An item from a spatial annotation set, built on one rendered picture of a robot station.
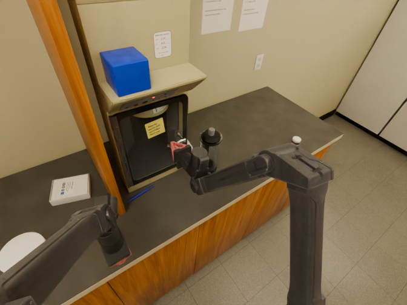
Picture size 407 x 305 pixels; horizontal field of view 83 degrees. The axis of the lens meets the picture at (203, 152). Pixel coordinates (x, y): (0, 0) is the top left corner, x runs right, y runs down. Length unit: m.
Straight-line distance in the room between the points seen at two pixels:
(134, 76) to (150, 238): 0.64
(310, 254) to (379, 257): 2.04
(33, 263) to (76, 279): 0.65
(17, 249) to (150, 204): 0.48
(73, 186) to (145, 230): 0.40
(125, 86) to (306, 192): 0.52
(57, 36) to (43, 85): 0.63
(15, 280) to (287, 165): 0.42
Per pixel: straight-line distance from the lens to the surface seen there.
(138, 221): 1.07
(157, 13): 0.79
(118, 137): 0.90
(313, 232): 0.51
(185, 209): 1.09
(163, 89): 0.73
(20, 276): 0.37
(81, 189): 1.19
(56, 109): 1.30
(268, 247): 2.13
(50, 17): 0.62
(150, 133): 0.94
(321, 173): 0.47
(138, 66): 0.68
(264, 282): 2.03
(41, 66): 1.21
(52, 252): 0.42
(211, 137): 1.05
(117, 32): 0.75
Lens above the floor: 1.87
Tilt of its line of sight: 45 degrees down
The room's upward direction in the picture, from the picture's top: 6 degrees clockwise
